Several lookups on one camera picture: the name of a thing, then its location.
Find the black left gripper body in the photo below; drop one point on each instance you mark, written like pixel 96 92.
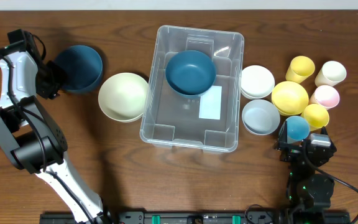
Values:
pixel 52 78

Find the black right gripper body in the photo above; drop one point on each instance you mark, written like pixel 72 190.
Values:
pixel 293 148

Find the dark blue bowl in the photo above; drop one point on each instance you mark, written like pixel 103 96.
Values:
pixel 83 66
pixel 190 73

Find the cream beige bowl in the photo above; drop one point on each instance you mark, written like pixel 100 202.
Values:
pixel 122 97

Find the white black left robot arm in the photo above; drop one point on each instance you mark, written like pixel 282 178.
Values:
pixel 33 141

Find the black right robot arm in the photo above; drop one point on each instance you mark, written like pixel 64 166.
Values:
pixel 306 186

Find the clear plastic storage container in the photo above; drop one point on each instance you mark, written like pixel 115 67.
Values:
pixel 170 119

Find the light blue cup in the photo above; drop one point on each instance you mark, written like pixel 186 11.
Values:
pixel 297 129

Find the light grey bowl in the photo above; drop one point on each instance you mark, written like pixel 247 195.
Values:
pixel 260 117

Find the yellow cup near gripper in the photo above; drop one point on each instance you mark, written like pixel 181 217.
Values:
pixel 316 116

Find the yellow bowl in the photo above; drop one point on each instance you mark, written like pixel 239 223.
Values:
pixel 289 98

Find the pink cup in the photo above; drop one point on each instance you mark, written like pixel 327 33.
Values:
pixel 326 96

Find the white bowl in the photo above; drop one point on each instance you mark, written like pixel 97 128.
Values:
pixel 256 82

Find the yellow cup upright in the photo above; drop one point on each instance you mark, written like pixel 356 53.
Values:
pixel 301 67

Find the cream white cup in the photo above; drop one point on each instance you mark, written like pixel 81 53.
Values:
pixel 331 73

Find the white paper label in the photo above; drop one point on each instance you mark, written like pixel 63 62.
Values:
pixel 210 103

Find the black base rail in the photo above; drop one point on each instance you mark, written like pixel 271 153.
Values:
pixel 257 217

